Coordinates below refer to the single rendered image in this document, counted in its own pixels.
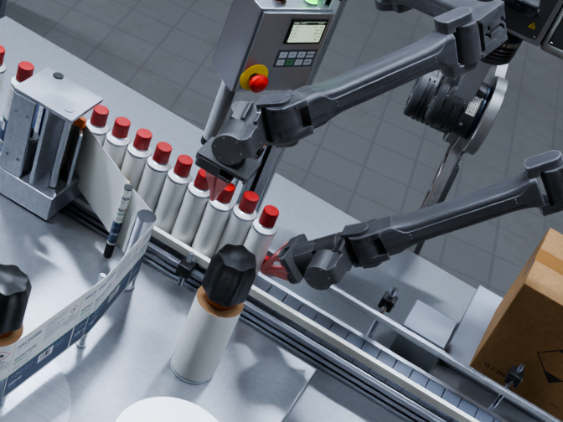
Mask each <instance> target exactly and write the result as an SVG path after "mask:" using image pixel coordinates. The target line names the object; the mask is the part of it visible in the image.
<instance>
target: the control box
mask: <svg viewBox="0 0 563 422"><path fill-rule="evenodd" d="M333 16H334V13H333V10H332V9H331V8H330V7H329V4H327V3H326V4H323V3H321V2H319V1H318V3H317V5H316V6H314V7H313V6H309V5H307V4H306V3H305V2H304V1H303V0H287V2H286V5H285V6H279V5H277V4H275V3H274V2H273V1H272V0H233V1H232V4H231V6H230V10H229V12H228V15H227V18H226V20H225V25H224V27H223V30H222V33H221V35H220V40H219V42H218V45H217V48H216V50H215V52H214V57H213V59H212V65H213V66H214V68H215V69H216V71H217V72H218V74H219V75H220V77H221V78H222V80H223V81H224V82H225V83H226V85H227V86H228V88H229V89H230V91H233V92H240V91H251V89H250V88H249V82H250V81H249V78H250V76H251V75H253V74H254V73H257V74H259V75H265V76H266V78H267V79H268V86H267V87H266V88H265V89H264V90H296V89H298V88H300V87H303V86H304V85H305V84H306V83H307V79H308V77H309V75H310V73H311V70H312V67H313V65H314V63H315V60H316V58H317V56H318V52H319V50H320V49H321V46H322V44H323V41H324V39H325V36H326V34H327V31H328V28H329V26H330V24H331V22H332V20H333ZM294 18H328V19H329V21H328V25H327V27H326V29H325V31H324V34H323V36H322V39H321V41H320V44H284V40H285V38H286V36H287V32H288V30H289V28H290V25H291V23H292V20H293V19H294ZM299 49H317V50H318V51H317V53H316V55H315V58H314V60H313V62H312V66H307V67H273V65H274V63H275V61H276V57H277V55H278V52H279V50H299Z"/></svg>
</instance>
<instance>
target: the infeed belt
mask: <svg viewBox="0 0 563 422"><path fill-rule="evenodd" d="M77 198H79V199H80V200H82V201H84V202H85V203H88V201H87V200H86V198H85V197H84V195H83V194H82V193H81V194H80V195H78V196H77ZM88 204H89V203H88ZM89 205H90V204H89ZM149 241H150V242H151V243H153V244H155V245H156V246H158V247H159V248H161V249H163V250H165V251H167V252H168V253H169V254H170V255H173V256H174V257H176V258H178V259H179V260H182V259H183V258H187V257H186V256H185V255H182V254H181V253H179V252H177V251H175V250H173V249H172V248H171V247H169V246H168V245H166V244H164V243H163V242H161V241H160V240H158V239H156V238H154V237H153V236H151V237H150V240H149ZM195 269H196V270H197V271H199V272H201V273H202V274H204V275H205V272H206V270H207V269H205V268H204V267H203V266H201V265H196V266H195ZM254 286H256V287H258V288H259V289H261V290H262V291H264V292H265V293H267V294H269V295H270V296H273V297H274V298H276V299H277V300H278V301H281V302H282V303H284V304H286V305H287V306H289V307H291V308H292V309H294V310H295V311H298V312H299V313H301V314H303V315H304V316H305V317H307V318H309V319H310V320H312V321H314V322H316V323H317V324H318V325H320V326H322V327H324V328H326V329H327V330H329V331H330V332H332V333H334V334H335V335H337V336H339V337H341V338H342V339H343V340H345V341H347V342H349V343H351V344H352V345H354V346H356V347H357V348H359V349H360V350H362V351H363V352H365V353H367V354H369V355H370V356H371V357H373V358H375V359H377V360H379V361H380V362H382V363H383V364H385V365H387V366H388V367H390V368H392V369H394V370H395V371H396V372H398V373H400V374H402V375H404V376H405V377H407V378H408V379H410V380H412V381H413V382H415V383H417V384H419V385H420V386H422V387H423V388H424V389H427V390H428V391H430V392H432V393H433V394H435V395H436V396H438V397H440V398H441V399H444V400H445V401H447V402H448V403H449V404H452V405H453V406H455V407H457V408H458V409H460V410H461V411H463V412H465V413H466V414H468V415H470V416H472V417H473V418H474V419H476V420H478V421H480V422H502V421H500V420H499V419H496V418H495V419H494V417H493V416H492V415H491V414H489V413H487V412H485V411H484V410H482V409H480V408H478V407H477V406H476V405H474V404H472V403H470V402H468V401H467V400H465V399H464V398H462V397H460V396H459V395H457V394H455V393H453V392H452V391H451V390H449V389H446V388H445V387H443V386H442V385H440V384H439V383H437V382H435V381H434V380H432V379H430V380H429V382H428V379H429V378H428V377H427V376H426V375H424V374H422V373H420V372H418V371H417V370H415V369H414V370H413V368H412V367H410V366H409V365H407V364H405V363H403V362H402V361H401V360H399V359H398V360H397V358H395V357H393V356H392V355H390V354H388V353H387V352H385V351H384V350H382V351H381V349H380V348H379V347H376V346H375V345H374V344H372V343H371V342H368V341H366V342H365V339H363V338H362V337H360V336H359V335H357V334H355V333H354V332H351V331H350V330H349V329H347V328H346V327H343V326H342V325H340V324H338V323H337V322H334V320H332V319H330V318H329V317H327V316H325V315H323V314H322V313H321V312H319V313H318V311H317V310H315V309H314V308H312V307H310V306H309V305H307V304H306V303H304V304H303V302H302V301H300V300H298V299H297V298H296V297H294V296H292V295H290V294H288V293H287V292H285V291H284V290H282V289H281V288H279V287H277V286H275V285H273V286H272V283H271V282H269V281H268V280H265V279H264V278H262V277H260V276H259V275H258V276H257V277H256V280H255V282H254ZM287 294H288V295H287ZM246 300H247V301H248V302H250V303H252V304H253V305H255V306H257V307H259V308H261V309H262V310H263V311H265V312H267V313H269V314H270V315H272V316H273V317H275V318H276V319H278V320H280V321H281V322H284V323H285V324H287V325H288V326H289V327H292V328H293V329H295V330H296V331H298V332H300V333H301V334H303V335H304V336H306V337H308V338H310V339H312V340H313V341H314V342H316V343H318V344H319V345H321V346H323V347H325V348H327V350H329V351H331V352H332V353H335V354H336V355H338V356H340V357H341V358H343V359H344V360H346V361H347V362H349V363H351V364H353V365H354V366H355V367H357V368H359V369H361V370H363V371H364V372H366V373H367V374H369V375H370V376H372V377H374V378H376V379H378V380H379V381H380V382H382V383H384V384H386V385H387V386H389V387H391V388H392V389H394V390H395V391H397V392H398V393H400V394H402V395H404V396H406V397H407V398H408V399H410V400H412V401H414V402H415V403H417V404H419V405H420V406H421V407H423V408H425V409H427V410H429V411H430V412H432V413H433V414H435V415H437V416H438V417H440V418H442V419H444V420H445V421H446V422H459V421H457V420H455V419H454V418H452V417H451V416H449V415H447V414H445V413H443V412H442V411H440V410H439V409H437V408H436V407H434V406H432V405H431V404H428V403H427V402H426V401H424V400H423V399H420V398H419V397H417V396H415V395H414V394H412V393H411V392H409V391H408V390H406V389H404V388H402V387H401V386H400V385H398V384H396V383H394V382H392V381H391V380H389V379H388V378H386V377H384V376H383V375H381V374H379V373H377V372H376V371H374V370H373V369H372V368H369V367H368V366H366V365H364V364H363V363H361V362H360V361H358V360H356V359H355V358H352V357H351V356H349V355H348V354H347V353H345V352H343V351H341V350H340V349H338V348H336V347H335V346H333V345H332V344H330V343H328V342H326V341H324V340H323V339H322V338H320V337H318V336H316V335H315V334H313V333H312V332H310V331H308V330H307V329H305V328H304V327H301V326H300V325H298V324H296V323H295V322H293V321H292V320H290V319H288V318H287V317H285V316H283V315H282V314H281V313H279V312H277V311H275V310H273V309H272V308H270V307H269V306H267V305H265V304H264V303H262V302H260V301H258V300H257V299H256V298H254V297H253V296H250V295H249V294H248V296H247V298H246ZM302 304H303V305H302ZM349 331H350V332H349ZM364 342H365V343H364ZM380 351H381V353H380ZM396 360H397V362H396ZM412 370H413V372H412ZM445 389H446V390H445ZM444 390H445V391H444ZM461 399H462V400H461ZM460 400H461V401H460ZM477 409H478V411H477ZM493 419H494V420H493Z"/></svg>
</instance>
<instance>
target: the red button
mask: <svg viewBox="0 0 563 422"><path fill-rule="evenodd" d="M249 81H250V82H249V88H250V89H251V91H252V92H254V93H259V92H261V91H263V90H264V89H265V88H266V87H267V86H268V79H267V78H266V76H265V75H259V74H257V73H254V74H253V75H251V76H250V78H249Z"/></svg>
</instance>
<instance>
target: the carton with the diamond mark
mask: <svg viewBox="0 0 563 422"><path fill-rule="evenodd" d="M520 363H524V364H525V367H524V369H523V371H524V376H523V381H522V382H521V383H520V384H519V385H518V387H517V388H513V389H512V391H513V392H514V393H516V394H517V395H519V396H521V397H522V398H524V399H526V400H528V401H530V403H532V404H534V405H536V406H538V407H540V408H541V409H543V410H544V411H546V412H548V413H549V414H552V415H553V416H555V417H556V418H557V419H560V420H561V421H563V234H560V233H559V232H557V231H555V230H553V229H552V228H549V229H548V231H547V232H546V234H545V236H544V237H543V239H542V240H541V241H540V243H539V245H538V246H537V248H536V249H535V251H534V253H533V254H532V255H531V256H530V258H529V260H528V261H527V263H526V264H525V266H524V268H523V269H522V270H521V272H520V273H519V275H518V277H517V278H516V280H515V281H514V283H513V284H512V285H511V287H510V288H509V290H508V292H507V293H506V295H505V297H504V298H503V300H502V301H501V302H500V304H499V305H498V307H497V309H496V311H495V313H494V314H493V317H492V319H491V321H490V323H489V324H488V327H487V330H486V332H485V333H484V335H483V338H482V340H481V342H480V343H479V345H478V348H477V350H476V352H475V354H474V356H473V359H472V361H471V362H470V364H469V366H470V367H472V368H474V369H476V370H478V371H479V372H480V373H482V374H484V375H486V376H487V377H489V378H491V379H492V380H494V381H495V382H497V383H499V384H501V385H503V386H504V385H505V384H506V383H505V382H504V378H505V376H506V374H507V372H508V371H509V370H510V368H511V367H512V366H515V367H518V366H519V364H520Z"/></svg>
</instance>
